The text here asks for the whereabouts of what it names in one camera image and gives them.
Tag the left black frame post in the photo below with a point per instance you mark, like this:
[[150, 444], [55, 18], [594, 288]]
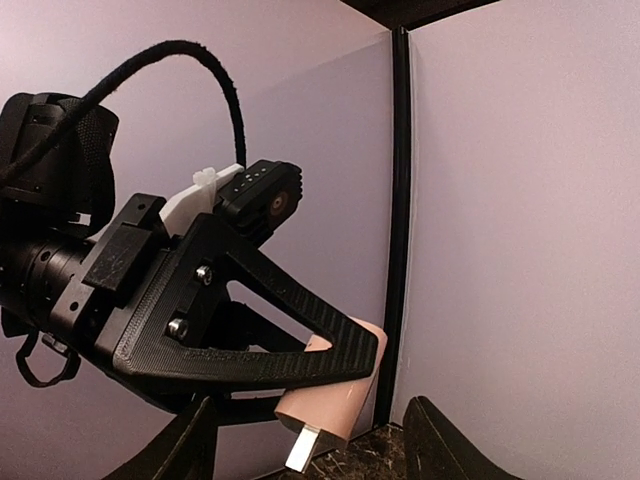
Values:
[[400, 219]]

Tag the pink charger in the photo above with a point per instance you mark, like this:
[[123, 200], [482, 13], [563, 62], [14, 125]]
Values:
[[324, 417]]

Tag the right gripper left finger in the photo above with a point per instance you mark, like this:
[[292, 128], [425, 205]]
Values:
[[184, 449]]

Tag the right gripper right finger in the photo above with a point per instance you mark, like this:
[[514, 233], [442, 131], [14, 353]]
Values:
[[436, 449]]

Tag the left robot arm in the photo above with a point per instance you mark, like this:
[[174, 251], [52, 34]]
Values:
[[58, 201]]

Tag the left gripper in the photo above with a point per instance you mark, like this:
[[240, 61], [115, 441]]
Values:
[[158, 318]]

